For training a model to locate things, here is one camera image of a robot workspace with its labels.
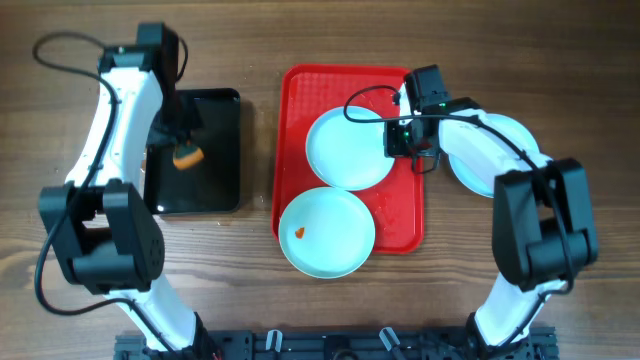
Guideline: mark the black plastic basin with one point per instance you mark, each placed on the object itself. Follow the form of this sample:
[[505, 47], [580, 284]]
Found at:
[[213, 184]]

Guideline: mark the light blue plate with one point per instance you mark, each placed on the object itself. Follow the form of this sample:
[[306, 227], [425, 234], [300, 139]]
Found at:
[[326, 233], [344, 148], [477, 156]]

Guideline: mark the red plastic tray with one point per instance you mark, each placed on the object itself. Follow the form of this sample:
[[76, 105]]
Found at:
[[310, 90]]

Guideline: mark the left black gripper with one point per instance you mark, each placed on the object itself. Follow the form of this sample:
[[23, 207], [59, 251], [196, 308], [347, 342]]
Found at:
[[161, 133]]

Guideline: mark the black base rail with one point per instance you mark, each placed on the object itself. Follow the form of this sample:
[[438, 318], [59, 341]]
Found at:
[[429, 343]]

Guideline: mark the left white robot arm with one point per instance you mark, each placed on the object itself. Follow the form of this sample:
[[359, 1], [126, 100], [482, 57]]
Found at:
[[98, 226]]

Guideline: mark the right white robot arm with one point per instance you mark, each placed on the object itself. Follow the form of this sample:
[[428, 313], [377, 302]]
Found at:
[[543, 231]]

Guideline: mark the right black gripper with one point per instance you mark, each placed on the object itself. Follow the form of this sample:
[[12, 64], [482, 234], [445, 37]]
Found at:
[[394, 146]]

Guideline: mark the orange green scrub sponge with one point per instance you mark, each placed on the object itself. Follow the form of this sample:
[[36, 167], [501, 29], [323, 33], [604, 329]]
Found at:
[[186, 155]]

